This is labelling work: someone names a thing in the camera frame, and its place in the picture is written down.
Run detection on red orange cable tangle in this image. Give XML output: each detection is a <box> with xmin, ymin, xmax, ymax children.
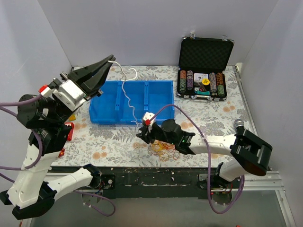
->
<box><xmin>148</xmin><ymin>139</ymin><xmax>181</xmax><ymax>163</ymax></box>

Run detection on white thin cable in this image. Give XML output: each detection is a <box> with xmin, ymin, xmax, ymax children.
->
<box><xmin>107</xmin><ymin>60</ymin><xmax>143</xmax><ymax>149</ymax></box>

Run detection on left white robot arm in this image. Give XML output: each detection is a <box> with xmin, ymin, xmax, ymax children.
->
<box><xmin>0</xmin><ymin>55</ymin><xmax>115</xmax><ymax>220</ymax></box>

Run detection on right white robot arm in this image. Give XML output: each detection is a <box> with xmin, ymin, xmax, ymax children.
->
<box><xmin>136</xmin><ymin>119</ymin><xmax>273</xmax><ymax>188</ymax></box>

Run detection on red white toy brick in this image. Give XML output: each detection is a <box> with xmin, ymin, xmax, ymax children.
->
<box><xmin>65</xmin><ymin>122</ymin><xmax>74</xmax><ymax>141</ymax></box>

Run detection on stacked colourful toy bricks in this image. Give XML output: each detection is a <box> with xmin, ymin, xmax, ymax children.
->
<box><xmin>68</xmin><ymin>114</ymin><xmax>76</xmax><ymax>122</ymax></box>

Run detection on blue three-compartment bin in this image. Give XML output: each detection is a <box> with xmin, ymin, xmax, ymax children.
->
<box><xmin>89</xmin><ymin>80</ymin><xmax>174</xmax><ymax>125</ymax></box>

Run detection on floral table mat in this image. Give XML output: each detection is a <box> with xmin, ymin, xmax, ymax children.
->
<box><xmin>53</xmin><ymin>65</ymin><xmax>254</xmax><ymax>167</ymax></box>

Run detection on black base beam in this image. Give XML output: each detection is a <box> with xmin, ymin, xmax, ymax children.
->
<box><xmin>73</xmin><ymin>163</ymin><xmax>243</xmax><ymax>201</ymax></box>

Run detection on black poker chip case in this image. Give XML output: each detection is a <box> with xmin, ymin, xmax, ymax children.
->
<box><xmin>177</xmin><ymin>32</ymin><xmax>234</xmax><ymax>101</ymax></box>

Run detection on black microphone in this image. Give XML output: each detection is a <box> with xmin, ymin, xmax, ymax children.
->
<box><xmin>233</xmin><ymin>119</ymin><xmax>245</xmax><ymax>132</ymax></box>

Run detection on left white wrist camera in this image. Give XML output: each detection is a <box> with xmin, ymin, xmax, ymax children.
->
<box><xmin>53</xmin><ymin>79</ymin><xmax>86</xmax><ymax>111</ymax></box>

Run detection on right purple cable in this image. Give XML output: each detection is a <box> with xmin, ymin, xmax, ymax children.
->
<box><xmin>151</xmin><ymin>104</ymin><xmax>246</xmax><ymax>215</ymax></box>

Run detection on purple cable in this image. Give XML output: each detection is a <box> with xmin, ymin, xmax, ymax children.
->
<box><xmin>0</xmin><ymin>94</ymin><xmax>116</xmax><ymax>217</ymax></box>
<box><xmin>151</xmin><ymin>104</ymin><xmax>246</xmax><ymax>215</ymax></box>

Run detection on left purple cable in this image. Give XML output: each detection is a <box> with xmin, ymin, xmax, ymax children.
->
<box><xmin>0</xmin><ymin>94</ymin><xmax>116</xmax><ymax>217</ymax></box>

